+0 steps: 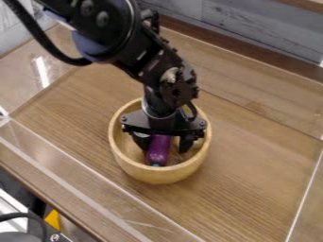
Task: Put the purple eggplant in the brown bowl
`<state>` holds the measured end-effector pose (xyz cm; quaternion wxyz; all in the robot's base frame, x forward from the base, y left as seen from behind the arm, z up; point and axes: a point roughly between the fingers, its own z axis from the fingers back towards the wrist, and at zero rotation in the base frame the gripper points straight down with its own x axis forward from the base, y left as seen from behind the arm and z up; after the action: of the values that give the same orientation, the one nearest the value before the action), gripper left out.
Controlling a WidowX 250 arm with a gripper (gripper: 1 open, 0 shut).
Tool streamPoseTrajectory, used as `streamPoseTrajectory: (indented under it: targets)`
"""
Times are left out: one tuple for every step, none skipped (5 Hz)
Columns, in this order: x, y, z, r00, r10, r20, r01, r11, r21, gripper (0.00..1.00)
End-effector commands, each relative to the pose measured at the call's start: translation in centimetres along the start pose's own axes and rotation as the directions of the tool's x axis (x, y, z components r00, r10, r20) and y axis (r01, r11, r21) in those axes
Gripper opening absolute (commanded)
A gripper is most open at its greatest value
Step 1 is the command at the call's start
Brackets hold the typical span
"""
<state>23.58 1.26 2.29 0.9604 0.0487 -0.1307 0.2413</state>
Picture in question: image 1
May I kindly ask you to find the brown wooden bowl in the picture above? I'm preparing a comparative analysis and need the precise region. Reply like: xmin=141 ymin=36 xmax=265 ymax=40
xmin=107 ymin=98 xmax=212 ymax=184

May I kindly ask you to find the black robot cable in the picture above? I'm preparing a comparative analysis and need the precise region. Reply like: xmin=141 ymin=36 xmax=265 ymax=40
xmin=1 ymin=0 xmax=93 ymax=67

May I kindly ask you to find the yellow black device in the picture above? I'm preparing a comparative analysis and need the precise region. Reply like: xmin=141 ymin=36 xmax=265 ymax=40
xmin=27 ymin=210 xmax=73 ymax=242

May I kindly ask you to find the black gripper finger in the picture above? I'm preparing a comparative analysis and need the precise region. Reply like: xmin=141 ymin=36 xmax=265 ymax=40
xmin=132 ymin=132 xmax=151 ymax=150
xmin=179 ymin=134 xmax=196 ymax=153

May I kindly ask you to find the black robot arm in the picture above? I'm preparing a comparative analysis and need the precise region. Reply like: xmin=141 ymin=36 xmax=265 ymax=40
xmin=36 ymin=0 xmax=207 ymax=152

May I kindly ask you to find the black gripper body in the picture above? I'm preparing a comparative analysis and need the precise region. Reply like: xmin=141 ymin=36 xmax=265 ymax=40
xmin=120 ymin=103 xmax=208 ymax=139

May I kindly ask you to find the purple toy eggplant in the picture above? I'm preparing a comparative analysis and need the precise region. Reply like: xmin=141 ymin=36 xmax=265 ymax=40
xmin=147 ymin=135 xmax=172 ymax=167

